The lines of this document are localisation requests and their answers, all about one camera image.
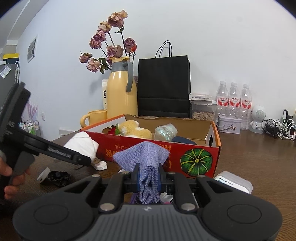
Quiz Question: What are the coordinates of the black braided cable bundle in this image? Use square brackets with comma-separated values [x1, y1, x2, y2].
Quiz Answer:
[46, 170, 72, 187]

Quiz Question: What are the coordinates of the wet wipes pack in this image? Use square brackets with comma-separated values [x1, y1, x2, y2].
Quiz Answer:
[214, 171, 253, 194]

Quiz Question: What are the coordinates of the purple woven cloth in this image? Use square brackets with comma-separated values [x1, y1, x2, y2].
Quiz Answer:
[113, 141, 170, 205]

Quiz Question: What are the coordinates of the white cloth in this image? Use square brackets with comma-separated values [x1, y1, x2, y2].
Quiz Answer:
[64, 132, 99, 162]

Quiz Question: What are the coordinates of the navy blue pouch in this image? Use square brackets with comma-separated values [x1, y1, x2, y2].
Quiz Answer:
[171, 136, 196, 145]

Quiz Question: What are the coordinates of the pale green iridescent bundle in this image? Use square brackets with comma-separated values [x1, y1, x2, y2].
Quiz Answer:
[154, 123, 178, 142]

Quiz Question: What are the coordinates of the yellow plush sponge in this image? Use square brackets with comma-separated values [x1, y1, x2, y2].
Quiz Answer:
[118, 120, 152, 140]

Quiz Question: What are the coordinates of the person's left hand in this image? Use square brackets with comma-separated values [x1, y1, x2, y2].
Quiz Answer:
[0, 151, 32, 200]

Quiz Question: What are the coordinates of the white round cap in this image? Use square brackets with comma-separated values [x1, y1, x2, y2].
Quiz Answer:
[93, 161, 107, 171]

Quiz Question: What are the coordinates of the white round puck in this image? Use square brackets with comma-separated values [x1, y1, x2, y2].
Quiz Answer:
[36, 167, 51, 183]

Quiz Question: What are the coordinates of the red cardboard box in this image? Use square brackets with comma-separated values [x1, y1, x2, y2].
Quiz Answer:
[81, 114, 221, 178]

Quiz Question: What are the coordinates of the yellow mug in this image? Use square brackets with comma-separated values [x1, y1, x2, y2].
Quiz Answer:
[80, 110, 107, 128]

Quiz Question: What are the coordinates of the small white tin box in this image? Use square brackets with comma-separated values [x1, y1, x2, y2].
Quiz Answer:
[217, 115, 242, 134]

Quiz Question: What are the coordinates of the clear snack container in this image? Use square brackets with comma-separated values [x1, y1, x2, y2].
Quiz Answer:
[189, 93, 217, 121]

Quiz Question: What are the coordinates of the water bottle middle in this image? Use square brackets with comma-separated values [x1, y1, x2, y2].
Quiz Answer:
[228, 82, 241, 118]

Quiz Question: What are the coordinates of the water bottle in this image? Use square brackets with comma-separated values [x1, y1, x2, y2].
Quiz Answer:
[241, 84, 252, 130]
[228, 82, 241, 118]
[216, 81, 229, 118]

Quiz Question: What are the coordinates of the yellow thermos jug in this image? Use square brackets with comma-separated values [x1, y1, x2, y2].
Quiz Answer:
[106, 57, 138, 118]

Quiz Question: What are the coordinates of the water bottle left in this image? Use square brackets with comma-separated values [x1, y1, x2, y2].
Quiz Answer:
[216, 81, 229, 118]

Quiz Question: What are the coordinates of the white robot toy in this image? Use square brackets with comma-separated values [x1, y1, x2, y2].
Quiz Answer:
[248, 105, 266, 134]

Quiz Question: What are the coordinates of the water bottle right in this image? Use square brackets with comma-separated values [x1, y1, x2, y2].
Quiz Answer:
[241, 84, 252, 130]

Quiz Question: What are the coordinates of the black paper bag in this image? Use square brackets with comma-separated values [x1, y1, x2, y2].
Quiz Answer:
[137, 40, 191, 118]

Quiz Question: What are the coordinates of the dried rose bouquet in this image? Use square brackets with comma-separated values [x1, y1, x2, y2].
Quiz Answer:
[79, 10, 137, 74]

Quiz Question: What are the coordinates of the tangled cables pile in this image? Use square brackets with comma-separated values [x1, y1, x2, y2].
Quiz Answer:
[262, 109, 296, 141]

